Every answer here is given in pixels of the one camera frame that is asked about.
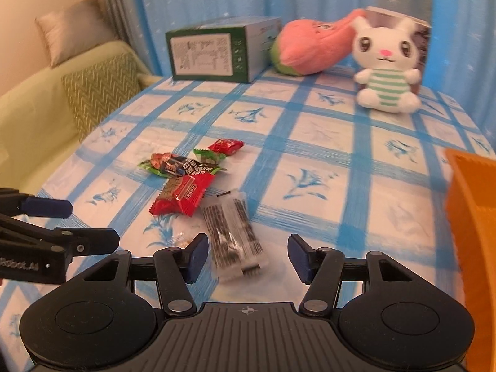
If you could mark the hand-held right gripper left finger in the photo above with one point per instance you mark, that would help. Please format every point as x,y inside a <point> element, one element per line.
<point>197,257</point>

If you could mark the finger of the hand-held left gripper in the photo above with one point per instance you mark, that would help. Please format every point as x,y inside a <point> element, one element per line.
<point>93,240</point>
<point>46,208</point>

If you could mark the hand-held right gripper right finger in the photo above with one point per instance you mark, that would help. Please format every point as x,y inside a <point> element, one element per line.
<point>299,257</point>

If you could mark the clear brown candy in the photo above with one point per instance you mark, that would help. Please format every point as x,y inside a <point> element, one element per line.
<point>180,239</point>

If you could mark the clear black-printed snack packet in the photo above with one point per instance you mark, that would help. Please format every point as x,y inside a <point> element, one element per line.
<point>232,232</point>

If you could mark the dark printed green-ended candy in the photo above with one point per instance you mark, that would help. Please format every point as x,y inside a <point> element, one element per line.
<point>192,167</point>

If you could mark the green brown candy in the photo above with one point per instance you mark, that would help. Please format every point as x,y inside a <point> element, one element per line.
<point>207,156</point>

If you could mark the small red snack packet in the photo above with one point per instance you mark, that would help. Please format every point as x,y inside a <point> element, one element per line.
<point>224,146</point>

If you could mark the orange plastic tray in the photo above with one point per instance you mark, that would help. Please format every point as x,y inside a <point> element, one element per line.
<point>476,209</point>

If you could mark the light green sofa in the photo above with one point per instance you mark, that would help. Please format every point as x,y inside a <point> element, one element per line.
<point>31,116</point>

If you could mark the blue checked tablecloth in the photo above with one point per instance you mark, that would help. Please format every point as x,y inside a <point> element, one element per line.
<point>329,155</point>

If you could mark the green zigzag cushion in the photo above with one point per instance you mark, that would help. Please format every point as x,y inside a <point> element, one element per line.
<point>100,93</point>

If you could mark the beige cushion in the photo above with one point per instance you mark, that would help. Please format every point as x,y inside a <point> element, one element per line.
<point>73,31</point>

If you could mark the green cardboard box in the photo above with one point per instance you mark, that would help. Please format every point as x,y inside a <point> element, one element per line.
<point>205,52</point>

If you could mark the white rabbit plush toy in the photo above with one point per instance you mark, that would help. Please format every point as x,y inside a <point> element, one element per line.
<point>383,69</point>

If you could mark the grey curtain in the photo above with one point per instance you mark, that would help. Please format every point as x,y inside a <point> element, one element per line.
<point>120,15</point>

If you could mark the pink plush toy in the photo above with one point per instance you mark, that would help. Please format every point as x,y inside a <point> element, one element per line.
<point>310,46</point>

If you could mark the white grey cardboard box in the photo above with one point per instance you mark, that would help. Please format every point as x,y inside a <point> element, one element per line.
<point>422,38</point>

